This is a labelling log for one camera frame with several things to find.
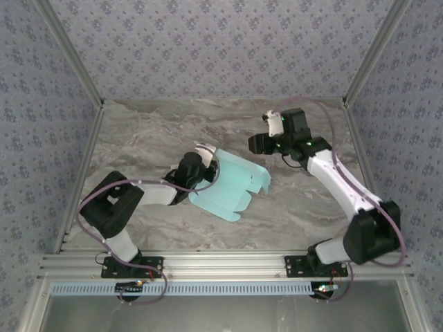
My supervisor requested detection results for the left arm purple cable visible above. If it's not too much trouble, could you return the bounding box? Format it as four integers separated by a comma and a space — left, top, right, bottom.
78, 147, 222, 306

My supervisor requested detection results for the left slanted aluminium frame post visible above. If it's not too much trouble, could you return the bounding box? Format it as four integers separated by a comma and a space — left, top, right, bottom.
34, 0, 105, 108

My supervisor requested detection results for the right slanted aluminium frame post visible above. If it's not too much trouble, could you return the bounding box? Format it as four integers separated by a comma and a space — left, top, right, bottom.
342, 0, 413, 108

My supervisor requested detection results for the left aluminium table side rail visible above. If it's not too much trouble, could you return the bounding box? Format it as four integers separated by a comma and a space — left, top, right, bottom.
53, 102, 105, 255

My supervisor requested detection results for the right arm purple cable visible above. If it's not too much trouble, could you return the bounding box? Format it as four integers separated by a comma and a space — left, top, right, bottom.
269, 97, 406, 304

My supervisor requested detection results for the left small circuit board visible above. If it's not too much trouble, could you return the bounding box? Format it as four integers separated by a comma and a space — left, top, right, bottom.
116, 280, 145, 294

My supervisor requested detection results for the light blue slotted cable duct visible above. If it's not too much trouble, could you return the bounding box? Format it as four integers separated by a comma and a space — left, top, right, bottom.
50, 282, 314, 297

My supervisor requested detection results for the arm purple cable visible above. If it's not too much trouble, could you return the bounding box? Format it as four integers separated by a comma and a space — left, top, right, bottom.
78, 147, 222, 306
269, 97, 406, 304

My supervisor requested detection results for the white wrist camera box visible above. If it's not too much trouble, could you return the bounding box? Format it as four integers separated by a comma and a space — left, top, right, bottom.
192, 143, 218, 169
262, 110, 285, 138

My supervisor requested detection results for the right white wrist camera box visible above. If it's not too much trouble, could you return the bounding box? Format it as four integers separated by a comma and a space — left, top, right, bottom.
262, 110, 285, 138

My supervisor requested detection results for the aluminium mounting rail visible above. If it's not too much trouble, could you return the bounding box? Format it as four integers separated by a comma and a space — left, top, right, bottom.
37, 252, 415, 279

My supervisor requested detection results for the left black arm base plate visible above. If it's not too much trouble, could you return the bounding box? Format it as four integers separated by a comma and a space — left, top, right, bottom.
100, 256, 164, 279

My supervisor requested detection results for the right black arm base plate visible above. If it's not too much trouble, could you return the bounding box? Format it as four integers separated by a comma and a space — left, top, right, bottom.
283, 255, 349, 279

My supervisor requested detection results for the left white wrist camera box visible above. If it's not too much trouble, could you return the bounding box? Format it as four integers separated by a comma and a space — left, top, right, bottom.
192, 143, 218, 169

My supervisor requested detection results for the slanted aluminium frame post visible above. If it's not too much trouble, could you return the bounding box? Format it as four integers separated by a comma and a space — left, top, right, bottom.
34, 0, 105, 108
342, 0, 413, 108

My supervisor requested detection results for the light blue paper box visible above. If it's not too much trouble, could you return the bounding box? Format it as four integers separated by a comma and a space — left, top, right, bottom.
188, 148, 271, 223

